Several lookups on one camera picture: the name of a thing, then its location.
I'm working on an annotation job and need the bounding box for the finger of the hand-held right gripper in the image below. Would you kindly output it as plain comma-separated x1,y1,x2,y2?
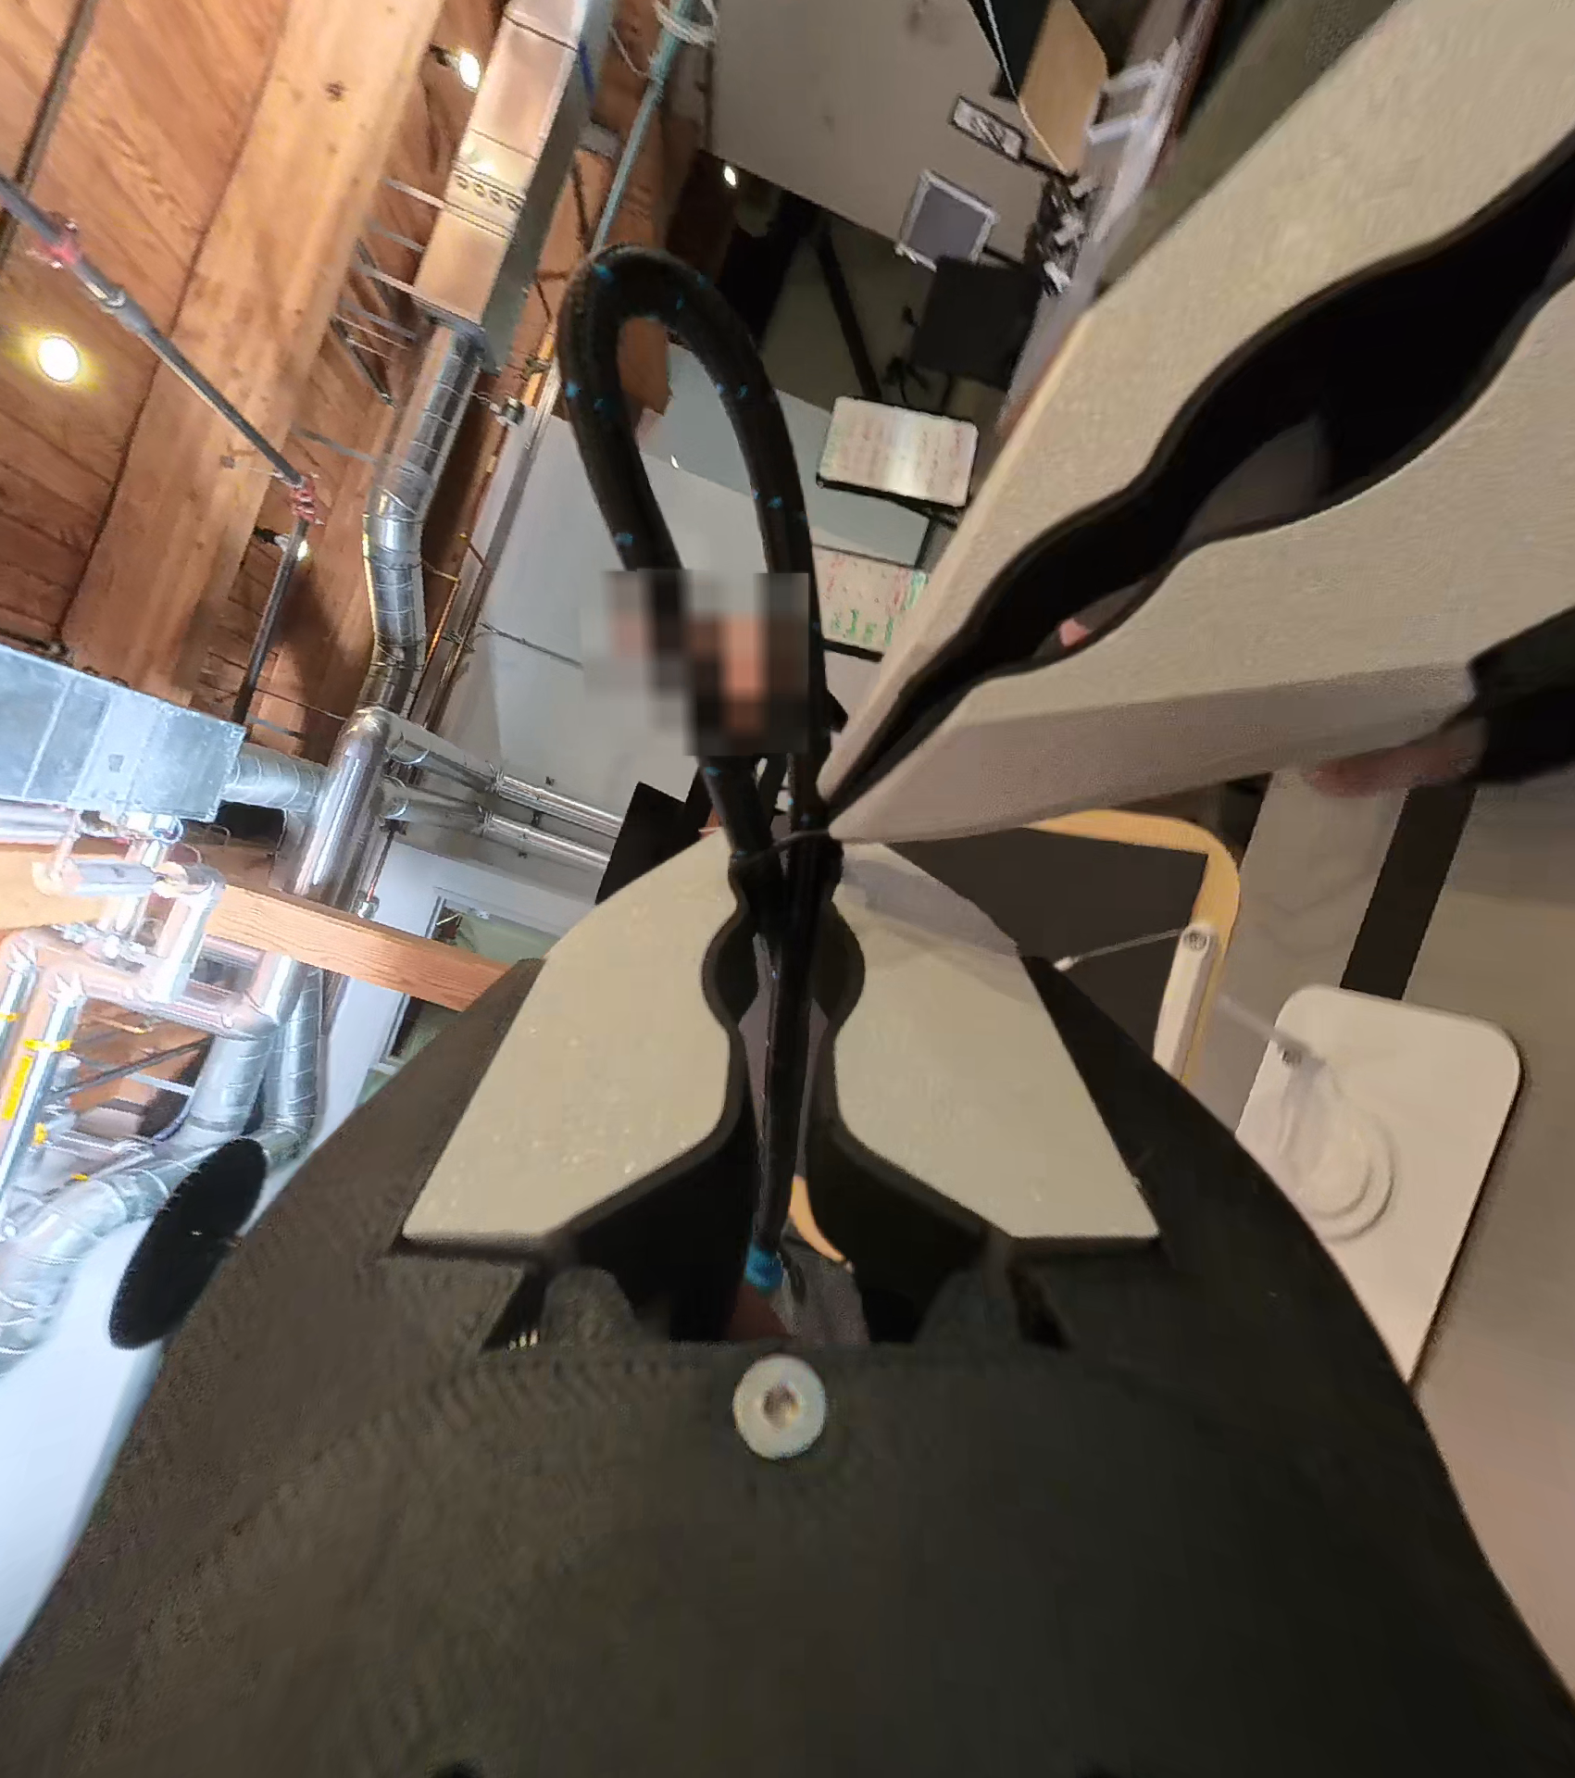
824,0,1575,812
833,78,1575,845

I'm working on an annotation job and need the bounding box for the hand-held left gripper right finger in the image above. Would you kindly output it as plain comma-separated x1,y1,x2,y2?
805,839,1169,1280

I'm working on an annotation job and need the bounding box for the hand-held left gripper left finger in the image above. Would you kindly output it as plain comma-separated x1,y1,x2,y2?
399,841,761,1271

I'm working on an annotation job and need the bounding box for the black braided hdmi cable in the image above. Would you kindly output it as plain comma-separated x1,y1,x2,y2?
560,244,864,1341

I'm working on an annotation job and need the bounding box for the person's right hand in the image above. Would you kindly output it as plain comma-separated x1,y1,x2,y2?
1297,729,1489,807

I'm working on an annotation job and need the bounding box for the whiteboard on stand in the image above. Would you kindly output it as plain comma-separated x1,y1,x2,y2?
818,395,983,511

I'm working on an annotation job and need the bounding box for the whiteboard with green notes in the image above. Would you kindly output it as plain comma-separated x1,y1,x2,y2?
818,545,934,656

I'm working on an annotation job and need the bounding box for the thin ceiling pipe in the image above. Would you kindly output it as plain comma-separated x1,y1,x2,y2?
0,70,323,525

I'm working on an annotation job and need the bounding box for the silver ceiling duct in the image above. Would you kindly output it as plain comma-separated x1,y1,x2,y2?
288,329,497,904
0,607,332,895

